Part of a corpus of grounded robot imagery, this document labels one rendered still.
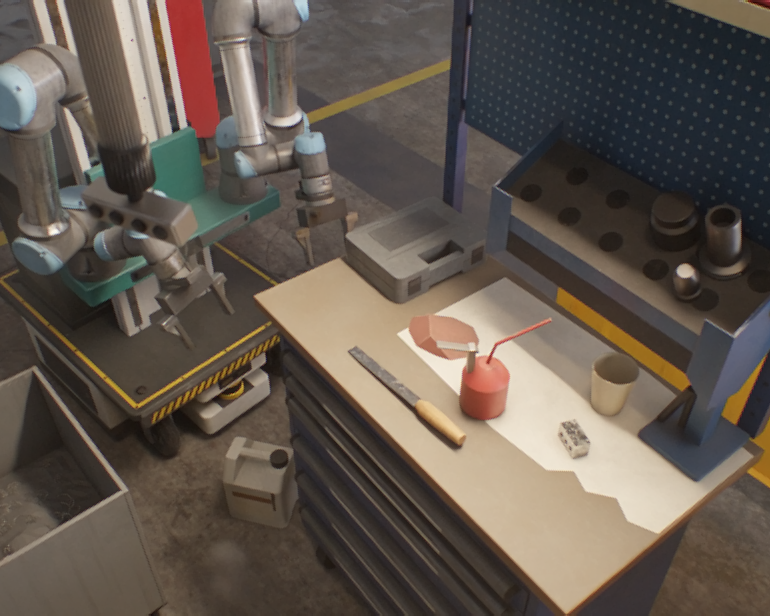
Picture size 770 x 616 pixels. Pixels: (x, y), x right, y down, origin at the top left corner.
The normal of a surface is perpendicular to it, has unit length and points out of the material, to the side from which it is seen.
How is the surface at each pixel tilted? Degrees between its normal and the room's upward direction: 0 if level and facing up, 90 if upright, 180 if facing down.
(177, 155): 90
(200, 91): 90
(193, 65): 90
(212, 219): 0
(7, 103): 82
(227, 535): 0
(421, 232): 0
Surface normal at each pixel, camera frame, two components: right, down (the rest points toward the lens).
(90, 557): 0.65, 0.50
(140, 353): 0.00, -0.75
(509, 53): -0.80, 0.40
